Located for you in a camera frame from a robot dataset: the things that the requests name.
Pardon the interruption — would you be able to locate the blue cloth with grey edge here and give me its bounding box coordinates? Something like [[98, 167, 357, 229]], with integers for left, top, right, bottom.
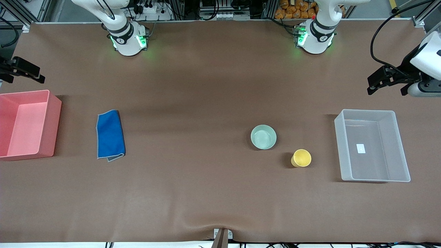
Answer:
[[96, 110, 126, 163]]

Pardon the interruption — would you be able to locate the yellow cup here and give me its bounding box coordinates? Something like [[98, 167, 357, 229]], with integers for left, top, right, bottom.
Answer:
[[291, 149, 312, 168]]

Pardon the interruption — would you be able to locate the pale green bowl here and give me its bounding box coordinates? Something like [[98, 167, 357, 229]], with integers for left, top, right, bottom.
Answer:
[[250, 124, 277, 150]]

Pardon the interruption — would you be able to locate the pink plastic bin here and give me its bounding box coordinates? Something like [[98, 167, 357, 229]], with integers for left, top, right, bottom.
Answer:
[[0, 90, 62, 162]]

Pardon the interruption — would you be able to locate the clear plastic bin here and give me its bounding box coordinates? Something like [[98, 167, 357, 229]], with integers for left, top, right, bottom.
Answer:
[[334, 109, 411, 183]]

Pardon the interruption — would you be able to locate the pile of orange objects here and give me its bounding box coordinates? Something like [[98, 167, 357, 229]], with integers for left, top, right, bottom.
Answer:
[[275, 0, 318, 20]]

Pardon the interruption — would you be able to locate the white power strip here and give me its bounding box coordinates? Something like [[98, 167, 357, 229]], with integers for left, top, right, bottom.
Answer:
[[134, 2, 172, 21]]

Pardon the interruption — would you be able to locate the white terminal block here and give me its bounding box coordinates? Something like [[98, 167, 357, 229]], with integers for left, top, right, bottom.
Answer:
[[199, 11, 251, 20]]

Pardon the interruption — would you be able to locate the brown table mat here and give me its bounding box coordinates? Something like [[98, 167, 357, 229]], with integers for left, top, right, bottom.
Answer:
[[0, 19, 441, 244]]

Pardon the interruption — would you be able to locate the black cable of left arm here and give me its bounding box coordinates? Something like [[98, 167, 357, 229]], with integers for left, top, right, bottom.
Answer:
[[370, 0, 435, 78]]

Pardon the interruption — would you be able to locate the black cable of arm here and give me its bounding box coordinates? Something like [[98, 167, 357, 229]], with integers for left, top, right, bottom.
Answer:
[[370, 0, 435, 78], [0, 17, 19, 49]]

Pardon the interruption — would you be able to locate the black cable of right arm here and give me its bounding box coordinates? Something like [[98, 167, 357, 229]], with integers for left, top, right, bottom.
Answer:
[[0, 17, 19, 49]]

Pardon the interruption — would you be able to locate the metal clamp bracket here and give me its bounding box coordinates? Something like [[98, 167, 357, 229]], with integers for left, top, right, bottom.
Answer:
[[213, 228, 233, 248]]

